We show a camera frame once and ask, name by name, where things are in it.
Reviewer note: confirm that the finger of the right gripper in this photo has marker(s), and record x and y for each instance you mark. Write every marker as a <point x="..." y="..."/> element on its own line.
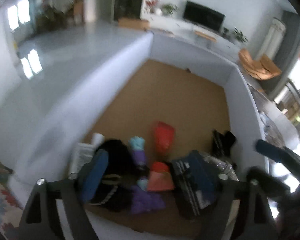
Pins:
<point x="271" y="186"/>
<point x="284" y="155"/>

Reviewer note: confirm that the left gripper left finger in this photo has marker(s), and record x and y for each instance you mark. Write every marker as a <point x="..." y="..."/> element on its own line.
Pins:
<point x="40" y="219"/>

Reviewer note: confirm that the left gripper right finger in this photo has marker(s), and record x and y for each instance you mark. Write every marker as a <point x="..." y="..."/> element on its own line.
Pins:
<point x="241" y="212"/>

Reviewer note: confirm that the patterned colourful rug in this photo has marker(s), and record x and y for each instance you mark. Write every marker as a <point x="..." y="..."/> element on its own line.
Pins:
<point x="10" y="210"/>

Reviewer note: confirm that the black printed box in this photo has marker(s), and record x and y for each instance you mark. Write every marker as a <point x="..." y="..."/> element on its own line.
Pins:
<point x="195" y="179"/>

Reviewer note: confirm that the white paper booklet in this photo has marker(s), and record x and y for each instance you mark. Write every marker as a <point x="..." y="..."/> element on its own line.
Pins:
<point x="83" y="153"/>

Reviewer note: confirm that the orange lounge chair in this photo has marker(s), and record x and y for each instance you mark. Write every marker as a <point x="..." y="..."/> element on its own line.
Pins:
<point x="263" y="69"/>

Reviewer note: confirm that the purple and teal toy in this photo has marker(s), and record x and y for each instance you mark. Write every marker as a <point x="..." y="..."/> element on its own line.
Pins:
<point x="143" y="201"/>

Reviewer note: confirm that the red plastic bag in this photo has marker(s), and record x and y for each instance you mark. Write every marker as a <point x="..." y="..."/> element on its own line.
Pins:
<point x="163" y="138"/>

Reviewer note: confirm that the white cardboard storage box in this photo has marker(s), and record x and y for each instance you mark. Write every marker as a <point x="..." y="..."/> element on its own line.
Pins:
<point x="124" y="82"/>

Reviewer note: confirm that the small wooden bench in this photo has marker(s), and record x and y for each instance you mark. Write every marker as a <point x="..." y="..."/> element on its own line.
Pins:
<point x="204" y="39"/>

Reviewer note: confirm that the black television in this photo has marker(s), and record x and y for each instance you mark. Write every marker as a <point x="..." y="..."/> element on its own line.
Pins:
<point x="203" y="16"/>

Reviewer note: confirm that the white tv cabinet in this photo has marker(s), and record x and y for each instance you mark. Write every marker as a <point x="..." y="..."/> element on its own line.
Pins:
<point x="185" y="30"/>

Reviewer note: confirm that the potted green plant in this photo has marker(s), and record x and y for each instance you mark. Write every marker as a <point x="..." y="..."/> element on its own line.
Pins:
<point x="169" y="9"/>

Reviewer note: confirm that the red flower vase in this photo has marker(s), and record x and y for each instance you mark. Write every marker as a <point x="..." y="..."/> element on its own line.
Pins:
<point x="150" y="5"/>

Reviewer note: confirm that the brown cardboard box on floor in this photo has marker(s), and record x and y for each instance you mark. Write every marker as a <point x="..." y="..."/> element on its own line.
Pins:
<point x="132" y="23"/>

